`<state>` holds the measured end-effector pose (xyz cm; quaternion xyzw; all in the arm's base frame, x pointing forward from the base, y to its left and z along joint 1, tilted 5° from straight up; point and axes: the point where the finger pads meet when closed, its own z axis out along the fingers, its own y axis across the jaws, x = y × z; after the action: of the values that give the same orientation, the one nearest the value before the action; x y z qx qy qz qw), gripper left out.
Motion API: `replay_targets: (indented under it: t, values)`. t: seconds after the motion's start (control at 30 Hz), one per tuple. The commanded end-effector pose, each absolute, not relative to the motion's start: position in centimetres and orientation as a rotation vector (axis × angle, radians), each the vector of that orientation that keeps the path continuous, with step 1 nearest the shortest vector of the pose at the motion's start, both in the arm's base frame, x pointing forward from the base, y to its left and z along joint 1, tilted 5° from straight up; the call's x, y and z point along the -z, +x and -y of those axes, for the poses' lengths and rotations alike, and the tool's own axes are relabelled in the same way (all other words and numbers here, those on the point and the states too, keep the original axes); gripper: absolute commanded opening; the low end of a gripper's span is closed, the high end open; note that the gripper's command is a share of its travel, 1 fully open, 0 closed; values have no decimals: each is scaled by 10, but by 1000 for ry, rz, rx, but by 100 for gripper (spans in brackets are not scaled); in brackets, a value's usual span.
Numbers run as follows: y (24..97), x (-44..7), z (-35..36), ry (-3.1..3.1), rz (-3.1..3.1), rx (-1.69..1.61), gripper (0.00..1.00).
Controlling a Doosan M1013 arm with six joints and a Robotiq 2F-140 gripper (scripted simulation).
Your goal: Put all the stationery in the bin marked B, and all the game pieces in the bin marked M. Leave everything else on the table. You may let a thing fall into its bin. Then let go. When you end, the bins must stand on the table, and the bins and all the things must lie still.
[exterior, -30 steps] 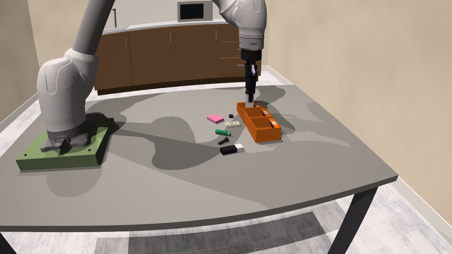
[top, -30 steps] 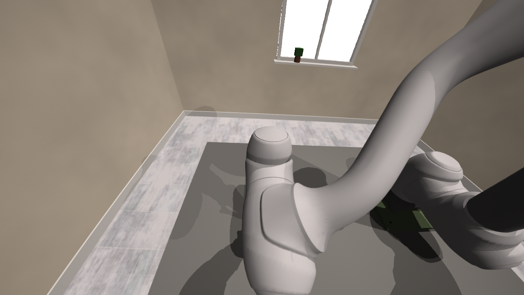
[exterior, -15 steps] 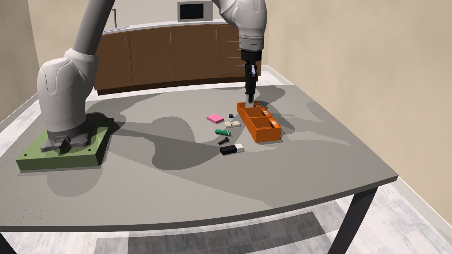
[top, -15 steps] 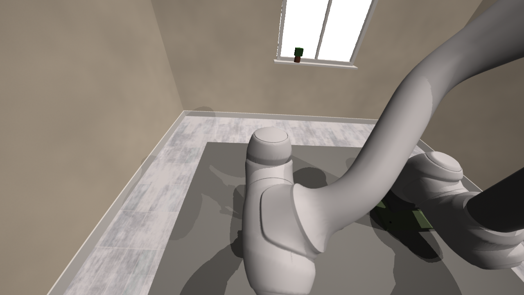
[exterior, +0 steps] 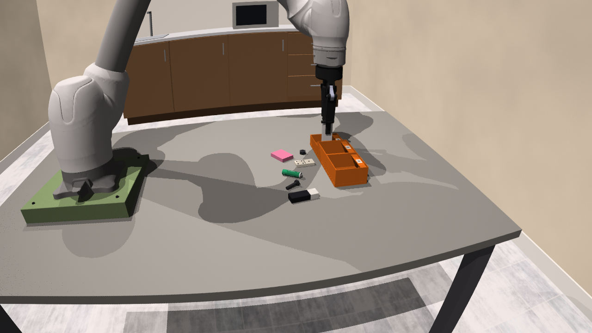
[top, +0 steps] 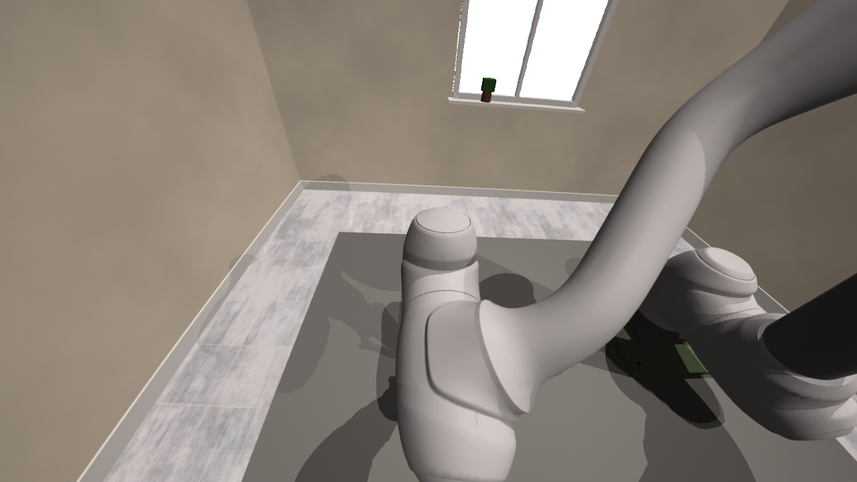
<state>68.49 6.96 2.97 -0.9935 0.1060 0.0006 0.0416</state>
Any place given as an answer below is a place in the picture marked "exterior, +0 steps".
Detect orange rack of bins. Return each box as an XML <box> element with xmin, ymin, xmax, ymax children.
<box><xmin>310</xmin><ymin>133</ymin><xmax>369</xmax><ymax>187</ymax></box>

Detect green battery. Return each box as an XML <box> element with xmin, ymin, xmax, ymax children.
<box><xmin>282</xmin><ymin>169</ymin><xmax>302</xmax><ymax>178</ymax></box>

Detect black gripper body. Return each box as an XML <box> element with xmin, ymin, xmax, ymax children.
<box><xmin>315</xmin><ymin>65</ymin><xmax>343</xmax><ymax>98</ymax></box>

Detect pink rectangular block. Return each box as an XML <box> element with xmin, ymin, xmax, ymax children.
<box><xmin>271</xmin><ymin>149</ymin><xmax>293</xmax><ymax>162</ymax></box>

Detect black and white eraser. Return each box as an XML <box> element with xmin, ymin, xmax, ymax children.
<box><xmin>288</xmin><ymin>188</ymin><xmax>319</xmax><ymax>204</ymax></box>

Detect white domino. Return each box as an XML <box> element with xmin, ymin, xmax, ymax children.
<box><xmin>294</xmin><ymin>159</ymin><xmax>315</xmax><ymax>167</ymax></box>

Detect black bolt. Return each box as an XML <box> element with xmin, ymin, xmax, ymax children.
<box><xmin>286</xmin><ymin>179</ymin><xmax>300</xmax><ymax>190</ymax></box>

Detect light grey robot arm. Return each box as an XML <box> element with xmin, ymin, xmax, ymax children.
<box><xmin>48</xmin><ymin>0</ymin><xmax>350</xmax><ymax>200</ymax></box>

